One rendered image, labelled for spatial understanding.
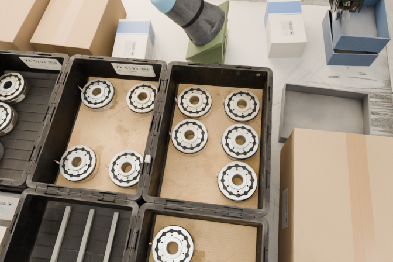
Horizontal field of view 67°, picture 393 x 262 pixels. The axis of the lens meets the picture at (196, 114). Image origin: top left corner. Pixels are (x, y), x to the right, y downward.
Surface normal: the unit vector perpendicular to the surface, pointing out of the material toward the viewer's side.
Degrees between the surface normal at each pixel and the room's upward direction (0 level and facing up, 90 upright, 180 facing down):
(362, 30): 1
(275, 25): 0
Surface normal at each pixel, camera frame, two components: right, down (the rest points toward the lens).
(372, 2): -0.14, 0.91
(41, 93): -0.07, -0.41
